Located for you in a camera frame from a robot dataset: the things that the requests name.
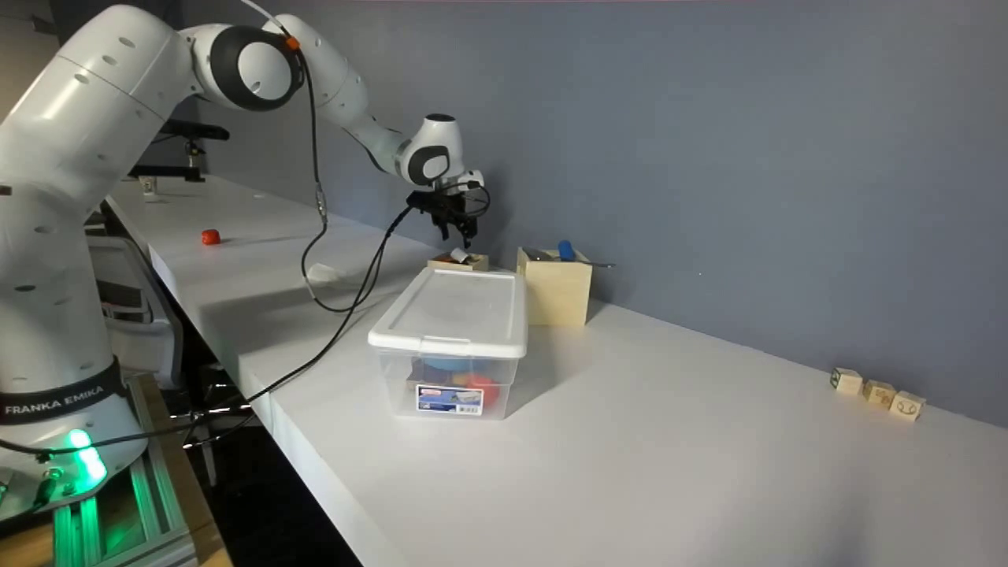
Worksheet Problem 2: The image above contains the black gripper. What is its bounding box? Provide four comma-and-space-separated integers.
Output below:
408, 171, 492, 251

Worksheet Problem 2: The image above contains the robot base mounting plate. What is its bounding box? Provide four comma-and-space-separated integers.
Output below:
30, 371, 203, 567

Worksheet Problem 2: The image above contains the wooden cube block left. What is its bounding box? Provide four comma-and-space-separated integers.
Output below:
831, 369, 862, 396

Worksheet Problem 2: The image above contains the small red cap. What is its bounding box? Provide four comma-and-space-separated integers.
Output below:
203, 230, 223, 250

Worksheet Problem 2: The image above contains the wooden cube block middle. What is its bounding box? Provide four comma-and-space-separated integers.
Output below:
862, 380, 896, 408

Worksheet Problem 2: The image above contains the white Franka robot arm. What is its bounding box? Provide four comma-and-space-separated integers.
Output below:
0, 3, 484, 518

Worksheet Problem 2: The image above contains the blue cylinder block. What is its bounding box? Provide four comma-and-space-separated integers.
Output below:
558, 239, 579, 260

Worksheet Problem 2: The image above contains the wooden cube block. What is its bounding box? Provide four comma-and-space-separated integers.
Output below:
831, 369, 862, 396
887, 391, 925, 422
862, 380, 896, 408

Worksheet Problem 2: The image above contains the wooden shape sorter box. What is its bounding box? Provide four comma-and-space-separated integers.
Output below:
517, 250, 592, 329

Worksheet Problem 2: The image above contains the wooden cube block right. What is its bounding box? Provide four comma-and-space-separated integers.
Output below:
887, 391, 925, 422

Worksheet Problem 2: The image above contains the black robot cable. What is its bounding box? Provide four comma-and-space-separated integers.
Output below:
0, 42, 422, 461

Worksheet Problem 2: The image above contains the clear plastic lidded bin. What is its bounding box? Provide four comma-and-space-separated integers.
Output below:
370, 266, 530, 420

